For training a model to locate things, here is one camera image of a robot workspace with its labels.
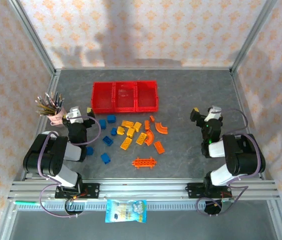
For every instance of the orange lego chassis piece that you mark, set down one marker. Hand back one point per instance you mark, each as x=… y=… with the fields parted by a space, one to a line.
x=144 y=163

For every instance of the small orange lego brick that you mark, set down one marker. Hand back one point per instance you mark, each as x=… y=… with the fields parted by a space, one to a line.
x=152 y=118
x=147 y=125

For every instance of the green stick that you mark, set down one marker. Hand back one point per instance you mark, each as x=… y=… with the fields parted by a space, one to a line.
x=27 y=202

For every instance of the yellow lego brick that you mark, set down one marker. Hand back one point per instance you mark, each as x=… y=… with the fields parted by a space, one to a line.
x=127 y=123
x=137 y=126
x=141 y=138
x=126 y=143
x=130 y=132
x=120 y=130

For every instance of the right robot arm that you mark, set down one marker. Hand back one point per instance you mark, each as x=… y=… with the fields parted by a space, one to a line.
x=243 y=155

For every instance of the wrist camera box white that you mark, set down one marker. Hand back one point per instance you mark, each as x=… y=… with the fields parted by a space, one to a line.
x=214 y=112
x=74 y=114

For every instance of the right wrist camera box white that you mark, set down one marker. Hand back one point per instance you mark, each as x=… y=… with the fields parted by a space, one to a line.
x=214 y=112

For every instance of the pink pencil cup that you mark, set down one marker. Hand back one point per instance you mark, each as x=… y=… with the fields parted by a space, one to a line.
x=56 y=120

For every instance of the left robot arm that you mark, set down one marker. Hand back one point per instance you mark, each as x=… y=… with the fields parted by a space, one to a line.
x=56 y=160

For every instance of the blue lego brick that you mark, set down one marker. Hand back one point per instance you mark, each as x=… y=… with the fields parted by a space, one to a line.
x=107 y=140
x=113 y=131
x=110 y=118
x=102 y=124
x=105 y=158
x=90 y=150

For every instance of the aluminium side frame rail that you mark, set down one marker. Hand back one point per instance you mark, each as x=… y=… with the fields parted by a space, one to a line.
x=241 y=100
x=48 y=97

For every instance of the aluminium frame post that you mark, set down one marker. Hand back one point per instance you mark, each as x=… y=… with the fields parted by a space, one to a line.
x=251 y=35
x=34 y=40

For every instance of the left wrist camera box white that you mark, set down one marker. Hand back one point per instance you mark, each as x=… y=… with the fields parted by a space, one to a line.
x=74 y=114

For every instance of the bunch of pencils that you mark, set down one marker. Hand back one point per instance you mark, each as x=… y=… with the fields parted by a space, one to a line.
x=49 y=105

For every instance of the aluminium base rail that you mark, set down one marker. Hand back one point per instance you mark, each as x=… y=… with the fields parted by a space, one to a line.
x=143 y=187

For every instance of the aluminium back frame rail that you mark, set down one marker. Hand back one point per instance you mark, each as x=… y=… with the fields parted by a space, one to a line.
x=143 y=68

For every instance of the blue snack bag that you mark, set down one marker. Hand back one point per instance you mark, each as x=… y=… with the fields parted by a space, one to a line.
x=125 y=211

